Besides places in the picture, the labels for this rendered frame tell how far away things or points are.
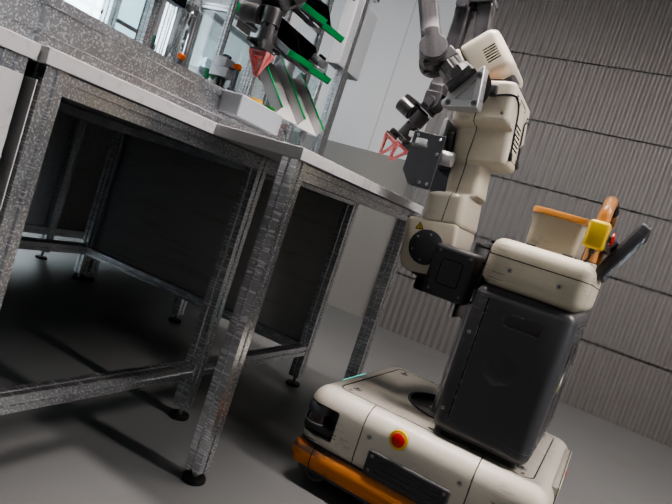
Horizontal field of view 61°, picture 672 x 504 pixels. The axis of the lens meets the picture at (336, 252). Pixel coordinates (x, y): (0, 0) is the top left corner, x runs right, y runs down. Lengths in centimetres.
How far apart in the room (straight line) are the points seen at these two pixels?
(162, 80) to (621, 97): 347
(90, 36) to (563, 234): 121
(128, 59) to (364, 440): 108
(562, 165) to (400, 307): 155
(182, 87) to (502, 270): 91
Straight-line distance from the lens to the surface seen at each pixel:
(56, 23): 127
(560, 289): 146
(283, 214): 137
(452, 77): 163
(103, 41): 134
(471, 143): 175
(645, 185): 427
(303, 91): 231
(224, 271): 172
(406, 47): 494
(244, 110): 159
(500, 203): 432
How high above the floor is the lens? 74
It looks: 4 degrees down
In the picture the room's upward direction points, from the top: 18 degrees clockwise
